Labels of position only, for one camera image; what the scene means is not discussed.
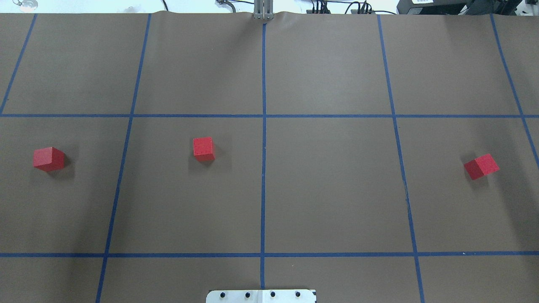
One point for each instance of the red block placed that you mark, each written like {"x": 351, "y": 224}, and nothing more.
{"x": 203, "y": 149}
{"x": 48, "y": 159}
{"x": 481, "y": 167}

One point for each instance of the black box with label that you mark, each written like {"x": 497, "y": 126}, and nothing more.
{"x": 430, "y": 7}

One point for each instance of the small round silver object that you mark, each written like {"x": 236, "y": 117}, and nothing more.
{"x": 26, "y": 5}

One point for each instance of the aluminium frame post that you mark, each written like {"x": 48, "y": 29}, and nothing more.
{"x": 263, "y": 10}

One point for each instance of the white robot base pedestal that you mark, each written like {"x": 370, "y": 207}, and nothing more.
{"x": 262, "y": 296}

